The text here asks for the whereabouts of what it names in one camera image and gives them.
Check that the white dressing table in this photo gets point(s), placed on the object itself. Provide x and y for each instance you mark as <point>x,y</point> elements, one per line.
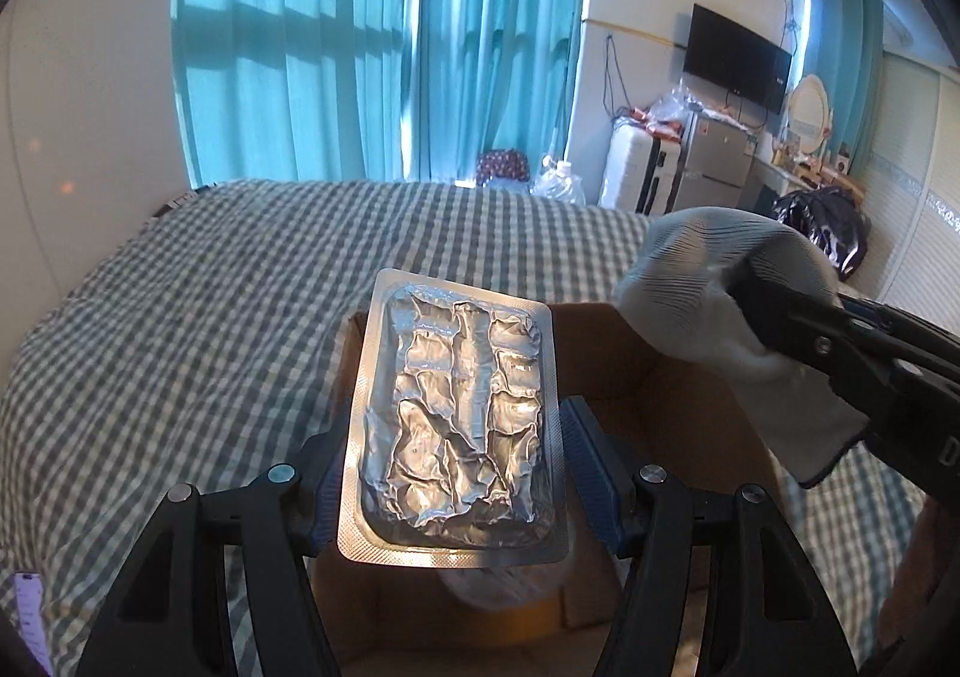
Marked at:
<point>795,178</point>

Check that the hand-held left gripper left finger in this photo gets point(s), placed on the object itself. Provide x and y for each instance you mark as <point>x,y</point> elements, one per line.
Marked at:
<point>328,506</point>

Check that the white wardrobe door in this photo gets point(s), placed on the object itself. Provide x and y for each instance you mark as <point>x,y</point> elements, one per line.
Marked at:
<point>915,182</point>

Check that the white knitted sock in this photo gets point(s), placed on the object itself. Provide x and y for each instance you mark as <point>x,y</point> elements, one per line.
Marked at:
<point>690,287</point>

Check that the brown cardboard box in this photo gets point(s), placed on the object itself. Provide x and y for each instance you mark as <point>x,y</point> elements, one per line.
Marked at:
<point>675,392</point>

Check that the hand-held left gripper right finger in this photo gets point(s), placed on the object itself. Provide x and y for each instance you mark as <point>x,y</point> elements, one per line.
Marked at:
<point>592,461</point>

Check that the teal window curtain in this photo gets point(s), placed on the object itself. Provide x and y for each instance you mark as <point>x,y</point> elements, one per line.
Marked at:
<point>300,47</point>
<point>502,32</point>

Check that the narrow teal curtain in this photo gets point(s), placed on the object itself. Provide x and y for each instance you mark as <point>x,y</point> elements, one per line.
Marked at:
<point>844,47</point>

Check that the dark patterned bag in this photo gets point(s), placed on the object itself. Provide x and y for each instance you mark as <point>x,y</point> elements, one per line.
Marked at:
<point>502,167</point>

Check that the white suitcase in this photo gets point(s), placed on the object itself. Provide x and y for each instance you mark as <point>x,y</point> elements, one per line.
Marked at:
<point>637,163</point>

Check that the round white vanity mirror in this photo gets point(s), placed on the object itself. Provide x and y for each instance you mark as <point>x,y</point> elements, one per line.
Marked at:
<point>807,107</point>

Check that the silver foil blister pack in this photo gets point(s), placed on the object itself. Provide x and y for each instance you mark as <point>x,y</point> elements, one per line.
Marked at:
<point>457,414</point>

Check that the clear plastic bags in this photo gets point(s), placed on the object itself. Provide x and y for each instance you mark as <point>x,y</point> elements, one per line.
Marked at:
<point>671,110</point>

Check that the black wall television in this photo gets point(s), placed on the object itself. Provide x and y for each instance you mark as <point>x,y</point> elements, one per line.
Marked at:
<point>739,58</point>

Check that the black plastic bag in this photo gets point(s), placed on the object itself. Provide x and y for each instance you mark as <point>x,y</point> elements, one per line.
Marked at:
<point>825,227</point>

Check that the checkered bed blanket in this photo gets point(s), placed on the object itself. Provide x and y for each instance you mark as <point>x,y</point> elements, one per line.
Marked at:
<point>210,317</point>

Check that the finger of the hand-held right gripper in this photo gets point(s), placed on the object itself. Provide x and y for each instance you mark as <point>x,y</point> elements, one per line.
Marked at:
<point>810,339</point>
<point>900,324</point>

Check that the purple paper strip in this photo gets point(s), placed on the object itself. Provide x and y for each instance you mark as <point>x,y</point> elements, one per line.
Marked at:
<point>34,624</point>

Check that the pack of water bottles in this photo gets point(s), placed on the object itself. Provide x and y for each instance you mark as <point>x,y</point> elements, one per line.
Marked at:
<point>559,182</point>

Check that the silver mini fridge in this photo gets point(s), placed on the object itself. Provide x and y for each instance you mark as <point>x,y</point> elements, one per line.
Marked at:
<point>716,155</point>

